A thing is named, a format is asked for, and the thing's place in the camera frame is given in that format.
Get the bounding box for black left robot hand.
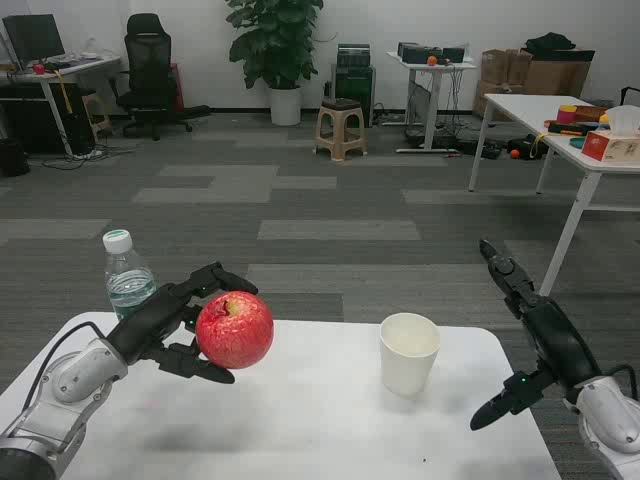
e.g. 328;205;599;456
107;262;259;385

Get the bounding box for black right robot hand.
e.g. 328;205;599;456
469;238;604;432

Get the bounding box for red apple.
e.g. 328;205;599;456
195;290;275;370

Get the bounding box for clear plastic water bottle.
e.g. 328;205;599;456
102;228;159;322

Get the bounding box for white paper cup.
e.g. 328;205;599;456
379;312;442;397

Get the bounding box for red white tissue box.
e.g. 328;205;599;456
581;105;640;167

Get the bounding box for black orange tool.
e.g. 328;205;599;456
544;119;601;137

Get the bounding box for black waste bin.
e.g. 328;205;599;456
0;138;32;178

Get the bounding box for white table with clutter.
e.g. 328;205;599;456
467;93;640;297

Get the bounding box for black mesh office chair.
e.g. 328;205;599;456
109;13;194;142

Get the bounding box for stack of cardboard boxes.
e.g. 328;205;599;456
471;46;597;120

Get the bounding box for white desk with monitor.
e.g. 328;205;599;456
0;53;123;157

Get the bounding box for beige plastic stool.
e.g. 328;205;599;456
313;97;370;162

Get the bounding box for black bag on cardboard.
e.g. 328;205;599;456
523;31;578;52

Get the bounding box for white standing desk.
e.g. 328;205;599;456
385;49;479;154

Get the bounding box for green potted plant white pot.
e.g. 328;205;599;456
224;0;325;127

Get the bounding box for black computer monitor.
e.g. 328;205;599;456
1;13;67;70

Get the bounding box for black equipment cabinet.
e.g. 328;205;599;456
330;42;377;129

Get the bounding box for black boxes on desk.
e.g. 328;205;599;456
396;41;470;65

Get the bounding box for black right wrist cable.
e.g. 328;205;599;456
602;364;640;401

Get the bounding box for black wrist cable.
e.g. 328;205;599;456
19;321;109;416
602;364;640;401

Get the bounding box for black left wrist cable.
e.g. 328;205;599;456
19;321;109;416

